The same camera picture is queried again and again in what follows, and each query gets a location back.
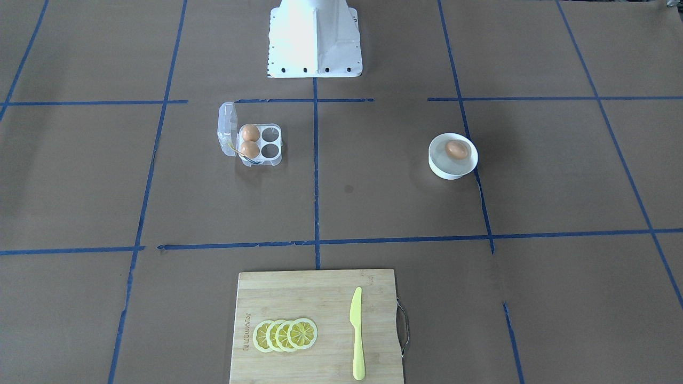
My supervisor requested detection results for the brown egg from bowl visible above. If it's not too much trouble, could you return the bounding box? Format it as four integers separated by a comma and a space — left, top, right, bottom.
444, 140, 470, 160

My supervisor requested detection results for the clear plastic egg box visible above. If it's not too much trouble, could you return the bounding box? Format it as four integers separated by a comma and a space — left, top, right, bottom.
217, 102, 283, 167

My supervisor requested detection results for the brown egg front slot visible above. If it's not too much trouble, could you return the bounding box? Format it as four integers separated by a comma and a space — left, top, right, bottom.
240, 140, 260, 159

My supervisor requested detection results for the brown egg slot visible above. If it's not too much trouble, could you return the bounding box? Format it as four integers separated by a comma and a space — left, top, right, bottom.
240, 140, 260, 159
241, 124, 261, 142

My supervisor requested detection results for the brown egg rear slot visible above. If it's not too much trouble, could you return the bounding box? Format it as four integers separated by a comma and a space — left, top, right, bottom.
241, 124, 261, 142

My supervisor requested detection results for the bamboo cutting board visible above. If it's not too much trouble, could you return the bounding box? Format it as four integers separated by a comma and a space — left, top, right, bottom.
229, 268, 404, 383

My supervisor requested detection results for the white round bowl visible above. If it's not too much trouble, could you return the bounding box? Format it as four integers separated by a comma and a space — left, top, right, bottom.
428, 133, 479, 180

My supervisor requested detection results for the yellow plastic knife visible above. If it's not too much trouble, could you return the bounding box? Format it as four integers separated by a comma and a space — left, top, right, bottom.
349, 286, 366, 381

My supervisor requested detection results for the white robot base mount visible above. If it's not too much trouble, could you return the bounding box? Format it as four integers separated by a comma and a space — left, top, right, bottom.
267, 1, 363, 78

